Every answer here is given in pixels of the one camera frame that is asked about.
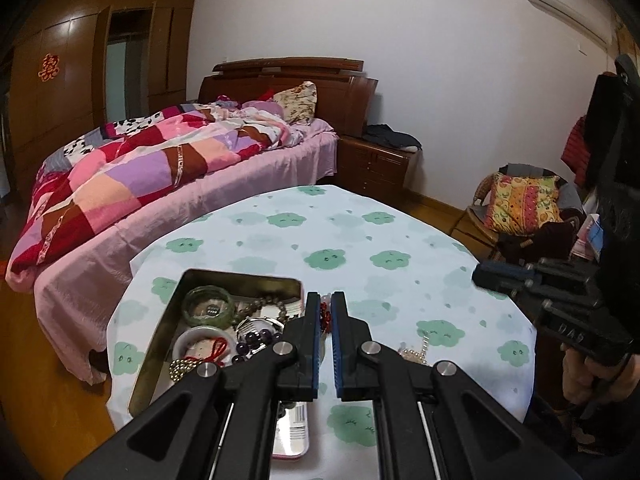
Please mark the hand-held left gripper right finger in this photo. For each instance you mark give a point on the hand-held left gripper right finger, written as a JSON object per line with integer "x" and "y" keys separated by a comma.
{"x": 342, "y": 350}

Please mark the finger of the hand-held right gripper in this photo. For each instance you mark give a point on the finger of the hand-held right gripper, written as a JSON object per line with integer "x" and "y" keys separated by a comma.
{"x": 515, "y": 266}
{"x": 500, "y": 281}

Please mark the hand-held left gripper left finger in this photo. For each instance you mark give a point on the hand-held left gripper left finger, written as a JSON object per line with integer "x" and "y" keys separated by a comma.
{"x": 307, "y": 340}

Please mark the red knot tassel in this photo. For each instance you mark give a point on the red knot tassel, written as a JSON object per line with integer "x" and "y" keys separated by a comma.
{"x": 217, "y": 349}

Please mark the white jade bangle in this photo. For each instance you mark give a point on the white jade bangle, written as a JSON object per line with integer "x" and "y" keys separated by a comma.
{"x": 180, "y": 345}

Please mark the metal tin box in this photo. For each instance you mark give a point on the metal tin box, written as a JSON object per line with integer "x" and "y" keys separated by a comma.
{"x": 150, "y": 375}

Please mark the person's right hand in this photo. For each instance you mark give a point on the person's right hand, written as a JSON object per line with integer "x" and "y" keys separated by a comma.
{"x": 580, "y": 380}

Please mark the dark brown garment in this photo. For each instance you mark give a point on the dark brown garment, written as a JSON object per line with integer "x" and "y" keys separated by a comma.
{"x": 545, "y": 240}

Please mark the wicker chair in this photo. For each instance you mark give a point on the wicker chair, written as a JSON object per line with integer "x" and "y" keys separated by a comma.
{"x": 475, "y": 220}

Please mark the yellow patterned cushion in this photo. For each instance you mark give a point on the yellow patterned cushion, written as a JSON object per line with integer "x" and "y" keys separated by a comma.
{"x": 520, "y": 205}

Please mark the pink-rimmed tin lid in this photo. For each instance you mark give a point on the pink-rimmed tin lid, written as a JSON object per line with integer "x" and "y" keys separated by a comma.
{"x": 295, "y": 435}

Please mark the red hanging garment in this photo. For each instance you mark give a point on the red hanging garment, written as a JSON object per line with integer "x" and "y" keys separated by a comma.
{"x": 575, "y": 155}

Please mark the green jade bangle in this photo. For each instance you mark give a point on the green jade bangle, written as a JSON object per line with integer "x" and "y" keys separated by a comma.
{"x": 190, "y": 305}

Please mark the wooden nightstand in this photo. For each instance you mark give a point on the wooden nightstand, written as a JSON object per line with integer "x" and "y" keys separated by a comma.
{"x": 380, "y": 165}

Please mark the dark folded clothes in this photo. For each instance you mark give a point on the dark folded clothes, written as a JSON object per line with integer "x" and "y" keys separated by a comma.
{"x": 390, "y": 136}

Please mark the bed with patchwork quilt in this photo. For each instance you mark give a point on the bed with patchwork quilt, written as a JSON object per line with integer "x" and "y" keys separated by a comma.
{"x": 150, "y": 220}

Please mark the wooden headboard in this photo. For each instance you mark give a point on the wooden headboard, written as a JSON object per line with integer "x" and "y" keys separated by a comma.
{"x": 345, "y": 100}

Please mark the patchwork quilt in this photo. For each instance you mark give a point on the patchwork quilt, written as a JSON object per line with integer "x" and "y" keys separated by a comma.
{"x": 150, "y": 160}

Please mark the floral pillow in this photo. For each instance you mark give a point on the floral pillow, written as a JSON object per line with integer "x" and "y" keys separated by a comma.
{"x": 300, "y": 100}

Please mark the white air conditioner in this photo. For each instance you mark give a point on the white air conditioner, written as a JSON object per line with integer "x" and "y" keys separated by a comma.
{"x": 565, "y": 10}

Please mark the frosted glass door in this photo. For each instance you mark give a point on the frosted glass door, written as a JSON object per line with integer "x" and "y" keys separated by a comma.
{"x": 125, "y": 80}

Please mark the wooden wardrobe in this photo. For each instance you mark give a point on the wooden wardrobe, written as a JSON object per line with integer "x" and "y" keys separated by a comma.
{"x": 60, "y": 120}

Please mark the red paper decoration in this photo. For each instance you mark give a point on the red paper decoration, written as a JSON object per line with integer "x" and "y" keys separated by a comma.
{"x": 49, "y": 67}

